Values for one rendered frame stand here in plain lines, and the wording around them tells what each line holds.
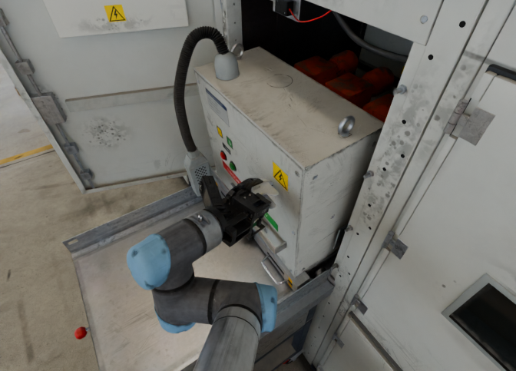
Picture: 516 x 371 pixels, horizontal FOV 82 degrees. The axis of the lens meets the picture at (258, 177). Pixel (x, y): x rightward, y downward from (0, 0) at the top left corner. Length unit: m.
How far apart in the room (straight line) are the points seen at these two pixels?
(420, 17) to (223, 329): 0.51
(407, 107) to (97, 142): 1.03
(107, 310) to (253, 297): 0.64
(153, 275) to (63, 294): 1.74
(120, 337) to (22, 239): 1.70
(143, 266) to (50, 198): 2.34
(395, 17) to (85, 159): 1.10
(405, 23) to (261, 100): 0.35
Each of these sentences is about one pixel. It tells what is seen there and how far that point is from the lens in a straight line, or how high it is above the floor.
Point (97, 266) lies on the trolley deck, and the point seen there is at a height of 0.82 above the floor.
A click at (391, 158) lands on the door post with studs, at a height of 1.37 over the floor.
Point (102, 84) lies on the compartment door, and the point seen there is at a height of 1.27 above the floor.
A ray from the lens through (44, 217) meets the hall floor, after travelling 2.67.
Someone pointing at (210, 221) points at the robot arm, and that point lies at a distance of 0.54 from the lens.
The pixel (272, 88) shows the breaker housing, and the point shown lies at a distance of 0.78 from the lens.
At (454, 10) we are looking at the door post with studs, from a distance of 0.50.
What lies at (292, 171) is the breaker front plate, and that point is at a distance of 0.60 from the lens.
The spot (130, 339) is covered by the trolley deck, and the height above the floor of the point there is 0.82.
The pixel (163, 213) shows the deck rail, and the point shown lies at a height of 0.83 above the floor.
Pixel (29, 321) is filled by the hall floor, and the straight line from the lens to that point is 2.24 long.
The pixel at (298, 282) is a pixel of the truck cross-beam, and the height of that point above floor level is 0.90.
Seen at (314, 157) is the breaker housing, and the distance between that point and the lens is 0.58.
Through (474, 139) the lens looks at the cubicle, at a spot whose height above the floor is 1.49.
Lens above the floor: 1.74
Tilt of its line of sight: 45 degrees down
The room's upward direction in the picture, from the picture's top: straight up
